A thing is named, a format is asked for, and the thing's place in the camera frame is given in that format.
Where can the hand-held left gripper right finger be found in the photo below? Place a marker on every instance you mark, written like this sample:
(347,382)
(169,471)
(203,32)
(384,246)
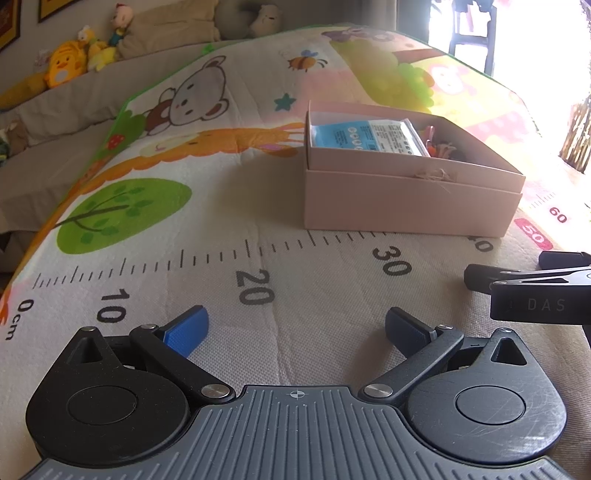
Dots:
(406,328)

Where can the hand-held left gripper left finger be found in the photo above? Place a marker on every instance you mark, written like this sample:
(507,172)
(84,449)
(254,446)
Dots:
(187,328)

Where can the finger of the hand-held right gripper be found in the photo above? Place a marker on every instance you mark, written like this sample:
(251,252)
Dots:
(489,276)
(565,259)

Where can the pink cardboard box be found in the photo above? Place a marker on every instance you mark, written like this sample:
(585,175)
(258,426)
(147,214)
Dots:
(406,203)

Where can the blue face mask packet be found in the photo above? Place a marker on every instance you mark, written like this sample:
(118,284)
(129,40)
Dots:
(369,137)

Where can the wicker basket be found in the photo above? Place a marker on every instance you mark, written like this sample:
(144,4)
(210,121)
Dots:
(579,134)

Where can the printed play mat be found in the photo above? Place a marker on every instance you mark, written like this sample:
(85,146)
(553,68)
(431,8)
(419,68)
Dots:
(277,221)

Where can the beige sofa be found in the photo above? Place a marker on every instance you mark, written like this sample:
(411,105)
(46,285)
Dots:
(51,152)

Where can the dark chair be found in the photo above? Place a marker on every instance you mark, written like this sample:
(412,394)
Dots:
(473,39)

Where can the brown plush toy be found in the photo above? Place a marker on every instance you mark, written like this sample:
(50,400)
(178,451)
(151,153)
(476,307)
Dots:
(16,138)

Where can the yellow-green plush toy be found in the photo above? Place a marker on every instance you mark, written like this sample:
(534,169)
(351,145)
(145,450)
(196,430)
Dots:
(104,57)

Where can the long yellow plush toy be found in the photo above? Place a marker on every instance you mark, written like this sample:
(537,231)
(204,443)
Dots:
(23,90)

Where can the yellow duck plush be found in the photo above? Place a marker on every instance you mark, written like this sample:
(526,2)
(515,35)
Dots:
(67,64)

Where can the beige pillow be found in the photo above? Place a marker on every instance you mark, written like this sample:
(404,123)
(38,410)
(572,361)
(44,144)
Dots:
(171,27)

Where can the small white-faced yellow plush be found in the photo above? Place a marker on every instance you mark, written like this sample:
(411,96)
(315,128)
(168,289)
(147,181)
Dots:
(87,37)

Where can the doll with red hat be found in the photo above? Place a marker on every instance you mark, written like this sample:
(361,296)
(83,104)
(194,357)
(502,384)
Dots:
(121,23)

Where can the grey neck pillow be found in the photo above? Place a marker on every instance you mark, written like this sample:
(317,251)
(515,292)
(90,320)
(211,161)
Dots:
(258,18)

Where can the small dark picture frame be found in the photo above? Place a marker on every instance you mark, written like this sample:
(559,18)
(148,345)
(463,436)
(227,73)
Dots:
(62,8)

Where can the large dark picture frame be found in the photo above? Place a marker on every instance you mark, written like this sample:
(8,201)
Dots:
(8,21)

